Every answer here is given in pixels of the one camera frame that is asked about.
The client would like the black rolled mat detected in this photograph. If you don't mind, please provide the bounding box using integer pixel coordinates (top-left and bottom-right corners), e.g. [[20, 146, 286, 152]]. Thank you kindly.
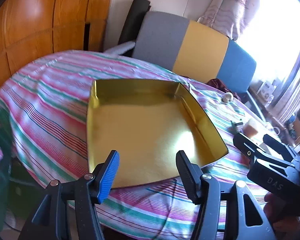
[[118, 0, 151, 55]]

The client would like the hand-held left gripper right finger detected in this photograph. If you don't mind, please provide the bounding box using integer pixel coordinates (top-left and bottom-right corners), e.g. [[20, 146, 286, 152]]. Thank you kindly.
[[175, 151, 277, 240]]

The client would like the dark red gold-lined tray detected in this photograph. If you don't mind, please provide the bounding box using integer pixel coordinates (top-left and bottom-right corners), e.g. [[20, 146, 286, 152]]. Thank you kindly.
[[86, 79, 228, 188]]

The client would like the striped tablecloth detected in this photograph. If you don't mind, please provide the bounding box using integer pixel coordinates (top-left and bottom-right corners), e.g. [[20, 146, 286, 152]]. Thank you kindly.
[[0, 50, 285, 240]]

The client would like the patterned hanging cloth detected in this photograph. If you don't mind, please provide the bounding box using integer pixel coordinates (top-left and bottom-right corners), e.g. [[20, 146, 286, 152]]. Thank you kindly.
[[197, 0, 263, 40]]

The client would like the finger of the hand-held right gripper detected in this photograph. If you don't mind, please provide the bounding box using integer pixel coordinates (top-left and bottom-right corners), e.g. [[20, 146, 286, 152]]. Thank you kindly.
[[233, 132, 294, 167], [263, 134, 300, 160]]

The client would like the person's right hand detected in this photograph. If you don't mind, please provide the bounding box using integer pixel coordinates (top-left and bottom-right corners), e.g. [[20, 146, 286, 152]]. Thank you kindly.
[[264, 191, 300, 240]]

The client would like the grey yellow blue chair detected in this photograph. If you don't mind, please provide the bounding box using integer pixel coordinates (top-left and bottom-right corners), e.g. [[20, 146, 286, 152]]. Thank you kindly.
[[104, 11, 257, 98]]

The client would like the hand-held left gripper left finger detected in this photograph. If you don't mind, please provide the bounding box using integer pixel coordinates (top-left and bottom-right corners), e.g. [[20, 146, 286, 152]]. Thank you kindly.
[[17, 150, 120, 240]]

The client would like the white cardboard box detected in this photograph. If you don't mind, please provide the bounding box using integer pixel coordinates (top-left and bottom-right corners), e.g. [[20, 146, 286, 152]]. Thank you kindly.
[[256, 81, 277, 100]]

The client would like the yellow sponge block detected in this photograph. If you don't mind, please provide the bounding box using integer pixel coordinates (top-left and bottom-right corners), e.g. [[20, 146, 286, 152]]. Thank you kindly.
[[242, 119, 262, 138]]

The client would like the wooden wardrobe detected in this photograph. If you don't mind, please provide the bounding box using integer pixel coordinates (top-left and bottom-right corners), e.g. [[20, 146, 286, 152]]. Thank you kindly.
[[0, 0, 115, 105]]

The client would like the small dark green item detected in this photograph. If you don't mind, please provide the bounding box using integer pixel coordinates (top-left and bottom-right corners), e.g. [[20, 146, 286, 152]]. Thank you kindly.
[[230, 120, 243, 132]]

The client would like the dark red cloth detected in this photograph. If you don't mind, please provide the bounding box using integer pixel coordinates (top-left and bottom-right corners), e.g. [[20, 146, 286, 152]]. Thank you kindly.
[[206, 79, 243, 100]]

